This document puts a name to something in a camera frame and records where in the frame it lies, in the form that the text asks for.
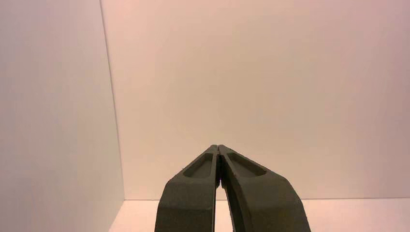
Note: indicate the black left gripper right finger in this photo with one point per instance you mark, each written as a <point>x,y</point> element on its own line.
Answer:
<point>262,198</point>

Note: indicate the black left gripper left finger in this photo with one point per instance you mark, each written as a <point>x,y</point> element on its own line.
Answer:
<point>189,198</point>

